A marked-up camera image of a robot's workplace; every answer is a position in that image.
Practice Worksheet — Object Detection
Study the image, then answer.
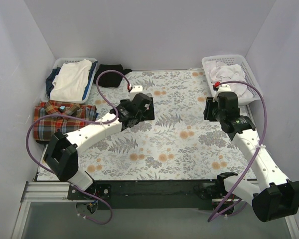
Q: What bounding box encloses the red plaid long sleeve shirt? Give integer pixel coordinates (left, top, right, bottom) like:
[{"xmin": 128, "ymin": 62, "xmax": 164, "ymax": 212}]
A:
[{"xmin": 33, "ymin": 100, "xmax": 98, "ymax": 141}]

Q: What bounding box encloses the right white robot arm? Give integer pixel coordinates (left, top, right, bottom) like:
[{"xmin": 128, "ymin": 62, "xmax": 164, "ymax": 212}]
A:
[{"xmin": 204, "ymin": 90, "xmax": 299, "ymax": 222}]

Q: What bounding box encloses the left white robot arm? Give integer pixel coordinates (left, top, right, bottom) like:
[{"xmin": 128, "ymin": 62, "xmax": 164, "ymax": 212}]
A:
[{"xmin": 43, "ymin": 93, "xmax": 154, "ymax": 199}]

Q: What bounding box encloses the crumpled white shirt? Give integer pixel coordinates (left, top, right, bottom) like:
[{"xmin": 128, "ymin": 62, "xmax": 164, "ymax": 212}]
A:
[{"xmin": 204, "ymin": 61, "xmax": 253, "ymax": 99}]

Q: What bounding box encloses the black folded garment at back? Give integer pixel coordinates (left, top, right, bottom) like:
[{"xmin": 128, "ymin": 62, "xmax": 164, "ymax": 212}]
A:
[{"xmin": 93, "ymin": 64, "xmax": 132, "ymax": 88}]

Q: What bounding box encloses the floral patterned table mat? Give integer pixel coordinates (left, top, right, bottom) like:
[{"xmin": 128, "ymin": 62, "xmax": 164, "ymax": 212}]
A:
[{"xmin": 79, "ymin": 70, "xmax": 247, "ymax": 180}]

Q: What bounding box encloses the right white plastic basket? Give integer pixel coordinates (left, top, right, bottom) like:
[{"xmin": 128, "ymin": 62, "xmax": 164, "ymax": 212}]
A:
[{"xmin": 201, "ymin": 54, "xmax": 263, "ymax": 106}]

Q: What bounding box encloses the white plastic basket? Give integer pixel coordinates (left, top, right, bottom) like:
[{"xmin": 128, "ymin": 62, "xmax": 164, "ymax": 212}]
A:
[
  {"xmin": 40, "ymin": 58, "xmax": 99, "ymax": 105},
  {"xmin": 201, "ymin": 54, "xmax": 263, "ymax": 106}
]

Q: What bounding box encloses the cream white folded shirt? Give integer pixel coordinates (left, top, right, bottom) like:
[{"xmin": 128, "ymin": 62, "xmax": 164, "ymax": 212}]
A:
[{"xmin": 50, "ymin": 59, "xmax": 92, "ymax": 102}]

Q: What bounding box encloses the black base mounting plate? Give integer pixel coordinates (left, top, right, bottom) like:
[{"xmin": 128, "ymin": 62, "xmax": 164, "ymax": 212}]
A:
[{"xmin": 67, "ymin": 180, "xmax": 240, "ymax": 211}]

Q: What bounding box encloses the left white plastic basket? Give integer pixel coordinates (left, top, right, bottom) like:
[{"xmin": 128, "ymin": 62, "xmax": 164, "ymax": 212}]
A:
[{"xmin": 40, "ymin": 58, "xmax": 99, "ymax": 105}]

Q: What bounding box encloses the black folded shirt with buttons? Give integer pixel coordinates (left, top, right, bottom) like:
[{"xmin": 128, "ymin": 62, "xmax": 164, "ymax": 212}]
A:
[{"xmin": 36, "ymin": 140, "xmax": 49, "ymax": 145}]

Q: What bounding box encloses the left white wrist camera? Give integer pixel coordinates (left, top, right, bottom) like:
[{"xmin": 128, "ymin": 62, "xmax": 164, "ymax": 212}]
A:
[{"xmin": 129, "ymin": 85, "xmax": 143, "ymax": 94}]

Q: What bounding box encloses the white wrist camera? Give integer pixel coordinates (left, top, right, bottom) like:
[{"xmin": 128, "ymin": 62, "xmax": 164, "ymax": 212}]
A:
[
  {"xmin": 213, "ymin": 82, "xmax": 232, "ymax": 102},
  {"xmin": 129, "ymin": 85, "xmax": 143, "ymax": 94}
]

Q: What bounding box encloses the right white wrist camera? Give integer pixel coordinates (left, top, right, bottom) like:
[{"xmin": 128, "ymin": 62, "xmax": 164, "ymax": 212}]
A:
[{"xmin": 213, "ymin": 82, "xmax": 232, "ymax": 102}]

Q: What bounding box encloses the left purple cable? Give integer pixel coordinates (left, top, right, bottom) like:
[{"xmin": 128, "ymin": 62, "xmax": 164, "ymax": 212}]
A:
[{"xmin": 25, "ymin": 70, "xmax": 133, "ymax": 225}]

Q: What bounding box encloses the purple cable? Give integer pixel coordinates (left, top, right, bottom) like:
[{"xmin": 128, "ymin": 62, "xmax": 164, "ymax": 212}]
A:
[
  {"xmin": 25, "ymin": 70, "xmax": 133, "ymax": 225},
  {"xmin": 207, "ymin": 79, "xmax": 268, "ymax": 223}
]

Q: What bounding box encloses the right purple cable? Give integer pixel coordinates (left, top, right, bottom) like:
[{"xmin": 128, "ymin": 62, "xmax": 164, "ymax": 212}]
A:
[{"xmin": 207, "ymin": 79, "xmax": 268, "ymax": 223}]

